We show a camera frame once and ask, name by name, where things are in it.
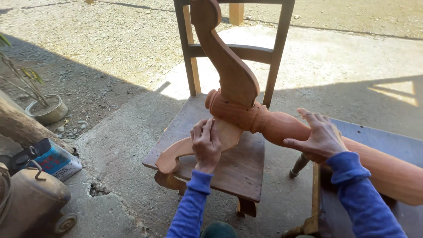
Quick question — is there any short wooden post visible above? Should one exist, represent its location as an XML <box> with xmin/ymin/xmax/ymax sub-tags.
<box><xmin>229</xmin><ymin>3</ymin><xmax>245</xmax><ymax>26</ymax></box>

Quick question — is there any person's left hand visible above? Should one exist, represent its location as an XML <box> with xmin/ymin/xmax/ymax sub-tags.
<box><xmin>191</xmin><ymin>118</ymin><xmax>223</xmax><ymax>174</ymax></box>

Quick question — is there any thin leafy plant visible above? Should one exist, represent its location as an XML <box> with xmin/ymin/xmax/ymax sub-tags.
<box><xmin>0</xmin><ymin>33</ymin><xmax>51</xmax><ymax>108</ymax></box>

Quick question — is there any person's right hand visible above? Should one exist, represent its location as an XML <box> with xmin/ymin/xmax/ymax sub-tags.
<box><xmin>283</xmin><ymin>108</ymin><xmax>349</xmax><ymax>164</ymax></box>

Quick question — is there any dark wooden table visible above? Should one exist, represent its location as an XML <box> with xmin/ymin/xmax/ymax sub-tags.
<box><xmin>281</xmin><ymin>118</ymin><xmax>423</xmax><ymax>238</ymax></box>

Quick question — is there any round metal plant pot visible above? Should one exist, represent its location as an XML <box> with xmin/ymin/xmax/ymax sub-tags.
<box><xmin>25</xmin><ymin>94</ymin><xmax>69</xmax><ymax>126</ymax></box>

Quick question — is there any rough tree log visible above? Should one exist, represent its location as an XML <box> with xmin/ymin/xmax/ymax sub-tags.
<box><xmin>0</xmin><ymin>89</ymin><xmax>78</xmax><ymax>156</ymax></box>

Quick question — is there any wooden pedestal with legs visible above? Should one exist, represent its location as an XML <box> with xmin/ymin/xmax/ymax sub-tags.
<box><xmin>155</xmin><ymin>0</ymin><xmax>423</xmax><ymax>206</ymax></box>

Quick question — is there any brown wooden chair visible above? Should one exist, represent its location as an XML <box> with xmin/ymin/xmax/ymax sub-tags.
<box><xmin>142</xmin><ymin>0</ymin><xmax>296</xmax><ymax>219</ymax></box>

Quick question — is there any dusty metal tank with wheel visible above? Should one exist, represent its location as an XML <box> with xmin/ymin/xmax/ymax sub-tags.
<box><xmin>0</xmin><ymin>160</ymin><xmax>78</xmax><ymax>238</ymax></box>

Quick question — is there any person's dark green knee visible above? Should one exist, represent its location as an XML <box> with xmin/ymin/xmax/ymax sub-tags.
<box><xmin>200</xmin><ymin>221</ymin><xmax>238</xmax><ymax>238</ymax></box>

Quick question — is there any black strap bag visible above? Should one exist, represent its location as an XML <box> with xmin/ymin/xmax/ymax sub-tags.
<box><xmin>0</xmin><ymin>138</ymin><xmax>52</xmax><ymax>176</ymax></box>

